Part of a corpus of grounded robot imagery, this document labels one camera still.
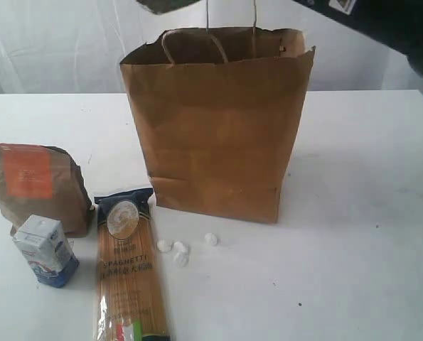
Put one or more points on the brown paper shopping bag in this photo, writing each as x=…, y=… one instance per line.
x=217, y=111

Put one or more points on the clear jar gold lid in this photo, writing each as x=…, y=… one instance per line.
x=159, y=7

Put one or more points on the white candy right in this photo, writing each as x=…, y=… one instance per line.
x=211, y=239

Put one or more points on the spaghetti pasta packet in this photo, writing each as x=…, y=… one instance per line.
x=130, y=303

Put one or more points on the white blue milk carton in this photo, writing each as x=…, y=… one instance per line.
x=43, y=244

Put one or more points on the brown pouch orange label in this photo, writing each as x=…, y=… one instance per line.
x=43, y=181

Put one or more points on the white backdrop curtain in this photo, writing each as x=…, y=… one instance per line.
x=76, y=46

